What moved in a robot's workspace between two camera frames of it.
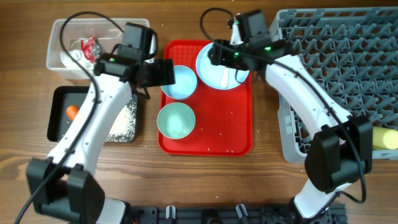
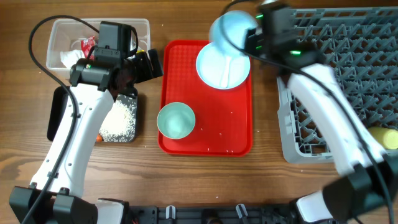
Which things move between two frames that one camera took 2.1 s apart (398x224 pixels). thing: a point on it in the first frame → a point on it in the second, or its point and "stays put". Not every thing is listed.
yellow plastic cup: (384, 139) stays put
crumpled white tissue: (79, 56) stays put
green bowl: (176, 121) stays put
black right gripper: (221, 55) → (247, 40)
